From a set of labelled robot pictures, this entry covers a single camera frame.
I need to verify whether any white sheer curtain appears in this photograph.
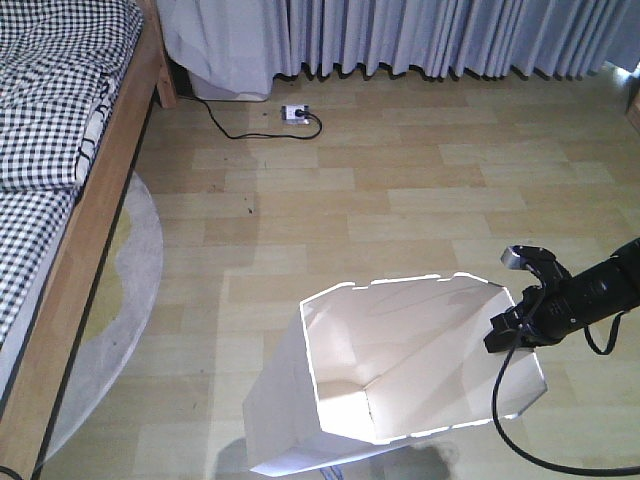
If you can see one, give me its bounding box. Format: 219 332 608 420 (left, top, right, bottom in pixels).
157 0 293 102

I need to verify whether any black white checkered bedding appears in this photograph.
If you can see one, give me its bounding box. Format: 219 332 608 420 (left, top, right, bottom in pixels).
1 1 144 336

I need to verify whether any light grey curtain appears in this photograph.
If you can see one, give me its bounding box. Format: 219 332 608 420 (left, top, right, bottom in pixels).
266 1 639 78

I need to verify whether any grey round rug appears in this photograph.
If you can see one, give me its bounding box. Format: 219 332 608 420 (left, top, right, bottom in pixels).
36 173 164 467

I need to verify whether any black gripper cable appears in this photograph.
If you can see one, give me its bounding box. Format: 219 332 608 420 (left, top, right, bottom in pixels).
491 299 640 474

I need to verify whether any black power cord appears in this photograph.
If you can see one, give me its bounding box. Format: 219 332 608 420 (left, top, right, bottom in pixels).
189 94 324 141

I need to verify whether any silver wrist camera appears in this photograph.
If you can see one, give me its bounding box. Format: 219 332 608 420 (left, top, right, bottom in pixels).
501 245 556 270

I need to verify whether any white power strip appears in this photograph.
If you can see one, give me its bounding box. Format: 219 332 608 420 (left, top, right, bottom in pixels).
281 104 310 125

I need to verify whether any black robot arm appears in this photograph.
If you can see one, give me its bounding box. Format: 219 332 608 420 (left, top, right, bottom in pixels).
484 239 639 353

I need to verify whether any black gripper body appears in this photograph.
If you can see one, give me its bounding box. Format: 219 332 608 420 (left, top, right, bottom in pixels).
484 260 580 353

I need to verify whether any wooden bed frame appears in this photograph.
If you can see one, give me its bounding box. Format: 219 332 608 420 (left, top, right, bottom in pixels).
1 1 176 479

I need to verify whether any white plastic trash bin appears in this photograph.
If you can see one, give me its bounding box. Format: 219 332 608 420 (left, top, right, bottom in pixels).
243 272 547 477

